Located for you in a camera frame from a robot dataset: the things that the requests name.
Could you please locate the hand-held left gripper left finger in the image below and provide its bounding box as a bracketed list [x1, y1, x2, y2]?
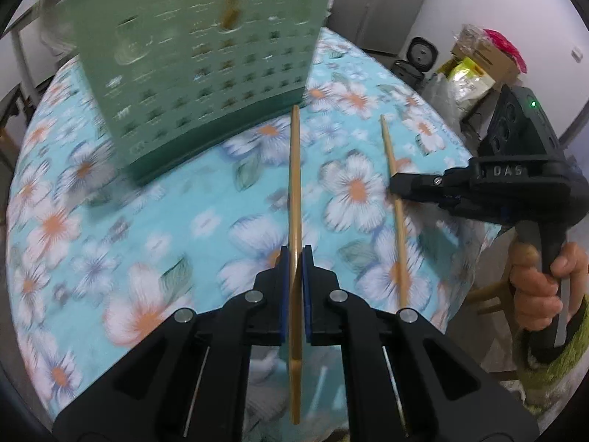
[52, 245, 292, 442]

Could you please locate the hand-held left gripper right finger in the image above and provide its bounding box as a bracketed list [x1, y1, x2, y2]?
[300, 245, 540, 442]

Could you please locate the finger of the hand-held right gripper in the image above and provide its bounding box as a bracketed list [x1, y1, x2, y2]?
[399, 191, 468, 209]
[390, 172, 475, 196]

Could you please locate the wooden chopstick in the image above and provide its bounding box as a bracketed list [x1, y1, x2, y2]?
[288, 105, 303, 425]
[380, 115, 410, 309]

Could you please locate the green plastic utensil holder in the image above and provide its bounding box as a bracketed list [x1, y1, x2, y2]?
[54, 0, 342, 188]

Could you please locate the person's right hand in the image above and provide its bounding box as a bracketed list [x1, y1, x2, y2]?
[508, 242, 589, 332]

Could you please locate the clear plastic bag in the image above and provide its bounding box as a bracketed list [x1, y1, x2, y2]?
[421, 74, 465, 123]

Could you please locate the wooden stool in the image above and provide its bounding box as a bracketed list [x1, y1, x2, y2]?
[467, 278, 514, 316]

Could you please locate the yellow green packet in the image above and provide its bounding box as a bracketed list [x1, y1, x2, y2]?
[437, 55, 497, 111]

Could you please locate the floral turquoise blanket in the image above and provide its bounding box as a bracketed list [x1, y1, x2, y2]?
[6, 25, 502, 442]

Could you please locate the cardboard box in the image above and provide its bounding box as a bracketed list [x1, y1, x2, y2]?
[451, 23, 523, 97]

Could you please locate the black rice cooker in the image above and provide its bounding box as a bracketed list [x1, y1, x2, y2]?
[393, 37, 438, 87]

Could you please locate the pink plastic bag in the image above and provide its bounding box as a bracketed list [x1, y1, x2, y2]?
[482, 28, 526, 73]

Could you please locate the grey cabinet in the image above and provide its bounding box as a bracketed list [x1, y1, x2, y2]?
[329, 0, 445, 60]

